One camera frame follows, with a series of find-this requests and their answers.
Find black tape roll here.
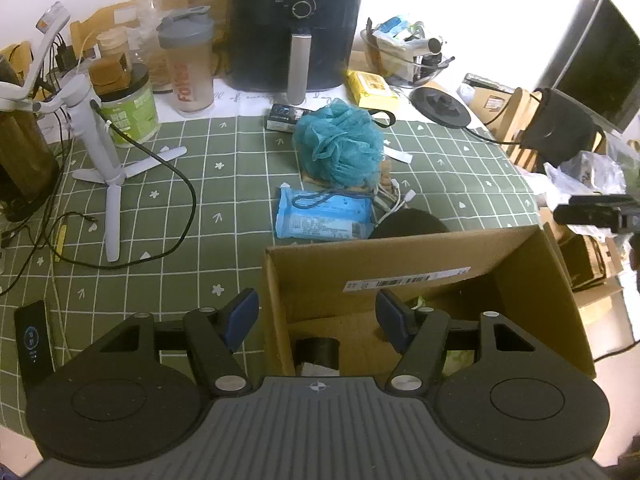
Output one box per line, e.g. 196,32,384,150
295,337,342,377

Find white plastic bag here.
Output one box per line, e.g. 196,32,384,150
542,150,640,241

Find brown cardboard box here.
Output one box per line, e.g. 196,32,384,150
262,225,597,380

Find white cables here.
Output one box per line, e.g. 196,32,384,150
372,177,421,223

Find small black box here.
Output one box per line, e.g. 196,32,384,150
265,103,306,134

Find yellow wipes packet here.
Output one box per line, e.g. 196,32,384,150
346,70,400,111

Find clear plastic bottle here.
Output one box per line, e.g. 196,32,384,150
131,0,168,93

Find open cardboard boxes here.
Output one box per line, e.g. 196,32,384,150
542,220,626,326

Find black stand cable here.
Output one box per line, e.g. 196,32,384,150
50,100,197,271

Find brown labelled parcel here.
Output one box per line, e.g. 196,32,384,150
462,72,521,126

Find white tripod stand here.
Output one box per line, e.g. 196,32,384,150
0,2,188,263

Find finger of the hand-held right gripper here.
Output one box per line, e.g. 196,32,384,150
552,194,628,233

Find dark brown container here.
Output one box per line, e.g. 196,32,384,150
0,55,61,223

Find teal bath loofah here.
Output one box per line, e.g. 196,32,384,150
291,98,385,190

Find black kettle base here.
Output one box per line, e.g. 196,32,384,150
409,86,473,128

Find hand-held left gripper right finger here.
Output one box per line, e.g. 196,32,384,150
376,288,538,393

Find black cloth on chair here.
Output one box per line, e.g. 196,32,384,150
520,87,606,153

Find green checked tablecloth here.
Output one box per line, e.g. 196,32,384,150
0,115,543,441

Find green label canister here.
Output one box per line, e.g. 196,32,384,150
90,62,161,148

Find beige lid jar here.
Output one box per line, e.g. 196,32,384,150
96,29,132,61

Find black soft cloth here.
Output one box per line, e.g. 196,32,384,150
369,208,451,241

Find black remote device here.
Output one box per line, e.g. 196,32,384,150
13,300,53,386

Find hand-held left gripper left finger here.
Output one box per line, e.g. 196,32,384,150
97,288,260,399

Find glass bowl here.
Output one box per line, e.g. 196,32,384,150
360,16,456,90

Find dark monitor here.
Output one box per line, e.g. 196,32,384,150
532,0,640,136

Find grey lid shaker bottle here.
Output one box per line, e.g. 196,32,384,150
156,5,217,118

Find blue wet wipes packet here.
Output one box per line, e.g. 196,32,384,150
275,186,377,241

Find silver cylinder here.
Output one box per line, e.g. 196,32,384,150
400,37,446,56

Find black air fryer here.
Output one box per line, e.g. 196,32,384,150
226,0,368,106

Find black kettle base cable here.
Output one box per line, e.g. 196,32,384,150
462,124,531,147

